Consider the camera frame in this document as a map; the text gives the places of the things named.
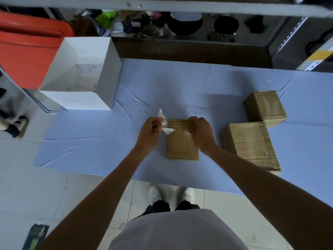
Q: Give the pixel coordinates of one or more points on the blue table cloth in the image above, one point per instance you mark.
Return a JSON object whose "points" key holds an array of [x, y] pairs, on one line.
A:
{"points": [[156, 88]]}

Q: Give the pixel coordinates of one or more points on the person's dark trousers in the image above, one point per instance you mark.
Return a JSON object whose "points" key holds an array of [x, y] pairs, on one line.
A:
{"points": [[161, 206]]}

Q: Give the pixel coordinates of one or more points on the small brown cardboard box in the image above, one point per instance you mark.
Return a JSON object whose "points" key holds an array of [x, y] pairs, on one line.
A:
{"points": [[265, 108]]}

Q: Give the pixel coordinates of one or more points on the white bin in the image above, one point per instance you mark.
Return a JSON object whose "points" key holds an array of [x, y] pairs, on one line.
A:
{"points": [[109, 72]]}

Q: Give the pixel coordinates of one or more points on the person's white shirt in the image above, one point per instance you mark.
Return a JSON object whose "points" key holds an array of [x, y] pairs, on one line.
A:
{"points": [[179, 231]]}

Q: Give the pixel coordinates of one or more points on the person's left hand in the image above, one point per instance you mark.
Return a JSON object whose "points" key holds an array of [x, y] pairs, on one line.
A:
{"points": [[149, 136]]}

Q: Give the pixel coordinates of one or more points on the yellow tape strip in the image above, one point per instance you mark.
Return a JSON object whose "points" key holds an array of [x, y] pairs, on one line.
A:
{"points": [[321, 55]]}

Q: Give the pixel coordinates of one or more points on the large cardboard box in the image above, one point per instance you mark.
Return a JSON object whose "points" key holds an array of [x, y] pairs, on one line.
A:
{"points": [[248, 143]]}

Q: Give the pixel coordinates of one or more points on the person's white shoe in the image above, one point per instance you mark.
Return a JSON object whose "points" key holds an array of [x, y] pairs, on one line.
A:
{"points": [[188, 195], [154, 194]]}

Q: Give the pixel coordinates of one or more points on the person's left white shoe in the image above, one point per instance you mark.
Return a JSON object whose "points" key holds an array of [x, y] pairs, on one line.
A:
{"points": [[154, 194]]}

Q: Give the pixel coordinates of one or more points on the person's left forearm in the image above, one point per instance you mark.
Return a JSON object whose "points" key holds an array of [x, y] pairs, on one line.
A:
{"points": [[91, 203]]}

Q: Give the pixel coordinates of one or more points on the white perforated shelf post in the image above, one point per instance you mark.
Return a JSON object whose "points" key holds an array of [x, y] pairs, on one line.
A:
{"points": [[292, 33], [318, 57]]}

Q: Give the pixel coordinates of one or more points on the dark green bag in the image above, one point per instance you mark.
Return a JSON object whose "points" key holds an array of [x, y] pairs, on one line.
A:
{"points": [[35, 236]]}

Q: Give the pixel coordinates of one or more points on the long gray shelf board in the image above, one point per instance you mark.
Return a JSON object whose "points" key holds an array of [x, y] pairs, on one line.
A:
{"points": [[161, 6]]}

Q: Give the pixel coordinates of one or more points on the person's right forearm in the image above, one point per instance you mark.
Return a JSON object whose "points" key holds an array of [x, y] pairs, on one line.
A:
{"points": [[273, 200]]}

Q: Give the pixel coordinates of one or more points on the person's right white shoe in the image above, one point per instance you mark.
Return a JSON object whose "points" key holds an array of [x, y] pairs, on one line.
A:
{"points": [[188, 195]]}

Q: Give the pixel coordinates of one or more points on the red plastic chair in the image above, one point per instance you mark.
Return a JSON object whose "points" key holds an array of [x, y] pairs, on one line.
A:
{"points": [[26, 54]]}

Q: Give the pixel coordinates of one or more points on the black rolling stool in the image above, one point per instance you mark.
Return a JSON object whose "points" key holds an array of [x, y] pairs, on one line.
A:
{"points": [[226, 24]]}

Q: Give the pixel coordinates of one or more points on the medium brown cardboard box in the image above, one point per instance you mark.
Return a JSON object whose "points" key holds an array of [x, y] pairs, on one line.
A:
{"points": [[180, 145]]}

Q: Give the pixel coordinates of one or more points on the white barcode label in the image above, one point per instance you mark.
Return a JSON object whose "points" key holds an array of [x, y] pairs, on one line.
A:
{"points": [[167, 130]]}

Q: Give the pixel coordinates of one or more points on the person's right hand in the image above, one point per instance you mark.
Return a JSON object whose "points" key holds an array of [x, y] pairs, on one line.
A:
{"points": [[204, 135]]}

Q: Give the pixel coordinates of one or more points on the bright green bag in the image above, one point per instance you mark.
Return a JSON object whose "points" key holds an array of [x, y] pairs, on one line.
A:
{"points": [[106, 19]]}

